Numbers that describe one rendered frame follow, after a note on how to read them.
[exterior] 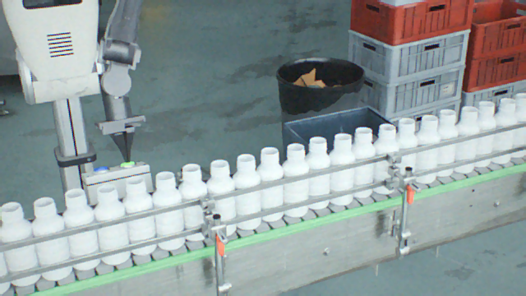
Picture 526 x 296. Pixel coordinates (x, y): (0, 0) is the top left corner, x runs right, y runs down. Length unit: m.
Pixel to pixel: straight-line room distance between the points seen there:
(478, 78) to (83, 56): 3.02
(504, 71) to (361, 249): 3.03
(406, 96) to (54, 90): 2.48
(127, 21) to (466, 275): 2.06
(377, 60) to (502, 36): 0.92
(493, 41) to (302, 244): 3.02
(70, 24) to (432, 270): 1.94
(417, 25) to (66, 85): 2.38
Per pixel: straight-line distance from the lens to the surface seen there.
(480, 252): 3.18
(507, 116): 1.71
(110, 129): 1.43
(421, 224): 1.65
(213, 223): 1.28
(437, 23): 3.85
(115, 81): 1.36
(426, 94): 3.98
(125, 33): 1.41
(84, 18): 1.75
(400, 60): 3.73
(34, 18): 1.74
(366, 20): 3.82
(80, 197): 1.28
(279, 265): 1.48
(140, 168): 1.44
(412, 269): 3.00
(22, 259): 1.32
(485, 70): 4.35
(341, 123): 2.12
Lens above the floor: 1.80
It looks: 27 degrees down
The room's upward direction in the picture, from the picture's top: 1 degrees counter-clockwise
